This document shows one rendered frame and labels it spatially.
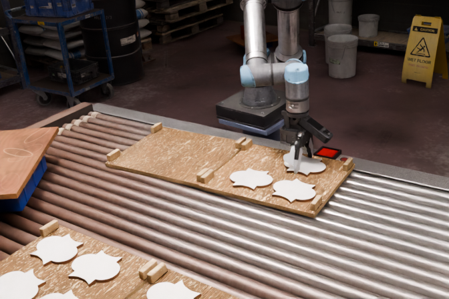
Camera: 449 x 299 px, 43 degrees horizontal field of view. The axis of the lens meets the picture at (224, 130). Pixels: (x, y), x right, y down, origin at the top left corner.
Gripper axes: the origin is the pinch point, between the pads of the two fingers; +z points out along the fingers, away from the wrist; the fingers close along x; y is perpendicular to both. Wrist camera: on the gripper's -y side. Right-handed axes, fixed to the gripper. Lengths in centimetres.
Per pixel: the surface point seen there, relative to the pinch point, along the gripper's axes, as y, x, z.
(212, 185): 22.2, 24.1, 0.4
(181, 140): 53, -1, 0
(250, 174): 13.4, 13.7, -0.5
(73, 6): 303, -190, -2
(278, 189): 0.5, 18.5, -0.4
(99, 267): 25, 74, -1
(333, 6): 164, -443, 46
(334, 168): -9.4, -3.1, 0.7
